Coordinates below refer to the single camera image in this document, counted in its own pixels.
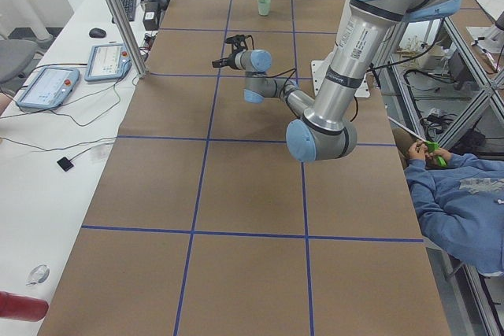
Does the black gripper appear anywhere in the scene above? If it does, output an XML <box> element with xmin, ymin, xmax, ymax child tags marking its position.
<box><xmin>219</xmin><ymin>54</ymin><xmax>237</xmax><ymax>68</ymax></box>

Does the green plastic cup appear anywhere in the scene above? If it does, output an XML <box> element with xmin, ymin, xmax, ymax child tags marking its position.
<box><xmin>258</xmin><ymin>0</ymin><xmax>271</xmax><ymax>17</ymax></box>

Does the black box with label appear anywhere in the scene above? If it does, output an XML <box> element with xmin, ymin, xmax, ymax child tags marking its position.
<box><xmin>143</xmin><ymin>2</ymin><xmax>161</xmax><ymax>31</ymax></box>

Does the black keyboard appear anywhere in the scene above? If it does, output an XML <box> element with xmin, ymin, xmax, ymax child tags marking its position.
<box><xmin>111</xmin><ymin>0</ymin><xmax>139</xmax><ymax>24</ymax></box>

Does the far teach pendant tablet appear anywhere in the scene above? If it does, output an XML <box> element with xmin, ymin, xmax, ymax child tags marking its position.
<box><xmin>84</xmin><ymin>43</ymin><xmax>132</xmax><ymax>82</ymax></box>

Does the teach pendant tablet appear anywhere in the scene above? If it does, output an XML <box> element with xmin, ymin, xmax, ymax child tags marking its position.
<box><xmin>84</xmin><ymin>43</ymin><xmax>132</xmax><ymax>82</ymax></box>
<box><xmin>17</xmin><ymin>67</ymin><xmax>80</xmax><ymax>111</ymax></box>

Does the black computer mouse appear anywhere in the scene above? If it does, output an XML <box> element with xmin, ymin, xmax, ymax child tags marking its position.
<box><xmin>88</xmin><ymin>28</ymin><xmax>107</xmax><ymax>39</ymax></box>

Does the near teach pendant tablet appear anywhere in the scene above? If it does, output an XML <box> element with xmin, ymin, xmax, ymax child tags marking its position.
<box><xmin>17</xmin><ymin>67</ymin><xmax>80</xmax><ymax>111</ymax></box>

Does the small black square pad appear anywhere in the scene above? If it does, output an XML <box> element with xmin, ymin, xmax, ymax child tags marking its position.
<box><xmin>57</xmin><ymin>157</ymin><xmax>74</xmax><ymax>172</ymax></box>

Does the person in blue hoodie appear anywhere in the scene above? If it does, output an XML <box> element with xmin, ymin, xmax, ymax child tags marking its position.
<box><xmin>393</xmin><ymin>128</ymin><xmax>503</xmax><ymax>276</ymax></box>

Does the red cylinder bottle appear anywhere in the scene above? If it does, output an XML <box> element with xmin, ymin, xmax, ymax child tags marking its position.
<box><xmin>1</xmin><ymin>291</ymin><xmax>49</xmax><ymax>322</ymax></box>

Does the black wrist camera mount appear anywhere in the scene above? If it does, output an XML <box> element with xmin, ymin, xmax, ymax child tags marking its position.
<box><xmin>224</xmin><ymin>34</ymin><xmax>248</xmax><ymax>50</ymax></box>

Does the aluminium frame post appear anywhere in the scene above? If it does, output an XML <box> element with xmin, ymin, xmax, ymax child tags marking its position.
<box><xmin>106</xmin><ymin>0</ymin><xmax>147</xmax><ymax>79</ymax></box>

